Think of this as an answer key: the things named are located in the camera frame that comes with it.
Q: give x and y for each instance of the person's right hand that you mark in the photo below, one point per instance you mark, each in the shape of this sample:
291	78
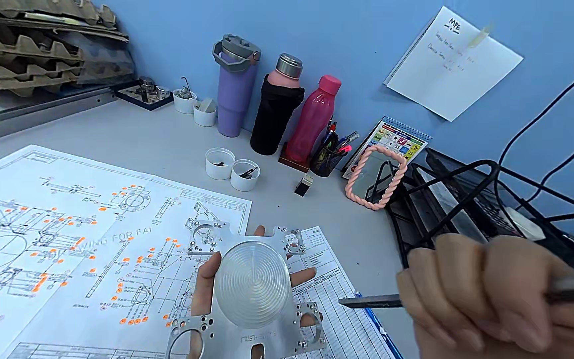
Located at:
506	289

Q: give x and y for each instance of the person's left hand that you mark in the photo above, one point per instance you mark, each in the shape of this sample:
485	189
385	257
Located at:
200	299

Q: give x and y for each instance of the person's left fingers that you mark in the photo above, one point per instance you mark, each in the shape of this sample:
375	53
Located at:
303	277

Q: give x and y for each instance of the person's left thumb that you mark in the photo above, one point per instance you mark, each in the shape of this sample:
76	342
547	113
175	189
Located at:
204	286

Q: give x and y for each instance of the person's right fingers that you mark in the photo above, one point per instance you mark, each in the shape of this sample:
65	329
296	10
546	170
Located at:
466	279

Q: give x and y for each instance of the silver machined metal plate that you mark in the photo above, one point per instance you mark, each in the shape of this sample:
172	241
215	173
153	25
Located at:
252	299

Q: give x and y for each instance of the dark metal tool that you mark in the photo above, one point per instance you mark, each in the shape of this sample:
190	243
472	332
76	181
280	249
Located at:
371	301

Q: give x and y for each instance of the white printed table form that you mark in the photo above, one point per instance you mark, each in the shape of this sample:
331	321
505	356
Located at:
334	309

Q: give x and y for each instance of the white oval object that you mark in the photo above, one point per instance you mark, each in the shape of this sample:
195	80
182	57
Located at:
524	224

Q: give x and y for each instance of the small black and white block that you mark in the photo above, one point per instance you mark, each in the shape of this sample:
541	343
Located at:
304	185

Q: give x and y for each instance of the blue clipboard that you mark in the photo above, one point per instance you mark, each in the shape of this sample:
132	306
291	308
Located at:
385	336

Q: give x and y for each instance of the white plastic cup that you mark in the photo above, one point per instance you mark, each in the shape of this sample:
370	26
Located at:
243	184
185	103
218	170
204	117

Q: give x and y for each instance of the reddish brown wooden stand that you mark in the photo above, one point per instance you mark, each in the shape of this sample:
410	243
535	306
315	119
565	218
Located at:
293	162

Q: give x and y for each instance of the black thin tool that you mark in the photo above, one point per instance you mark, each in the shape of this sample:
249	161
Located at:
249	172

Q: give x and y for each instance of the black mesh pen holder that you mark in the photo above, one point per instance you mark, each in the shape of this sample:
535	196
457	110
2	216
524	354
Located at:
325	161

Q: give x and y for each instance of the small black part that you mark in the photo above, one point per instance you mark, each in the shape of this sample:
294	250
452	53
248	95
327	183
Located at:
220	164

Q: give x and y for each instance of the pink capped highlighter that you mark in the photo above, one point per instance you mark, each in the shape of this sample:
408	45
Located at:
345	149

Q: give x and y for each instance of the large technical drawing sheet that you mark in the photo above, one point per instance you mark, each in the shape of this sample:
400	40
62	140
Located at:
77	239

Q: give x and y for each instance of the bunch of pens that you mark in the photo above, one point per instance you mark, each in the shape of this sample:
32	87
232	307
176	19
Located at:
332	132

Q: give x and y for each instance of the desk calendar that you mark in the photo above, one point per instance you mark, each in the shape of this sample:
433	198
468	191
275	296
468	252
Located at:
396	139

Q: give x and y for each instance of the magenta plastic bottle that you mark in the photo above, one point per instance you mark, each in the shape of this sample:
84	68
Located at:
314	117

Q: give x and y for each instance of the pink bottle in black sleeve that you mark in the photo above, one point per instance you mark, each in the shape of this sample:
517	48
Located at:
274	109

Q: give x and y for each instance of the dark square tray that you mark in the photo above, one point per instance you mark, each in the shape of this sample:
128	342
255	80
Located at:
151	105

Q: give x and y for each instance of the purple tumbler with grey lid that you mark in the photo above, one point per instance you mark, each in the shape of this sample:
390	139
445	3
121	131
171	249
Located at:
235	94

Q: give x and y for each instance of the bent black hex key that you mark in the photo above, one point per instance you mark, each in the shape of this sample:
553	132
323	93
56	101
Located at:
188	85

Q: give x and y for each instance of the pile of small metal parts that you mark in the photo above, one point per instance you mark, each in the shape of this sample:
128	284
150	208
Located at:
147	89

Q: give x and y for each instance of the grey metal shelf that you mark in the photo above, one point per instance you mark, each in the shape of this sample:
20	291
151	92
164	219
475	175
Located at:
43	107

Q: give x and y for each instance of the yellowish tape piece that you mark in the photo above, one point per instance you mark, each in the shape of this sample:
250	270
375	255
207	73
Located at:
480	37

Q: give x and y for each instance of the clear plastic bag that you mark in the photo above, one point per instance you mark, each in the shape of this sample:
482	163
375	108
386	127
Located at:
105	62

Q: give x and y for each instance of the stack of cardboard egg trays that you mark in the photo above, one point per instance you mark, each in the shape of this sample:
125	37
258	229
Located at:
23	52

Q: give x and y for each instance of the mirror with pink twisted frame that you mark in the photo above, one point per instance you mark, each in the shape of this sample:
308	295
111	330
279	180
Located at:
352	192

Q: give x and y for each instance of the white handwritten wall paper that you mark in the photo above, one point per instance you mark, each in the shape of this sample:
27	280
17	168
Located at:
449	70

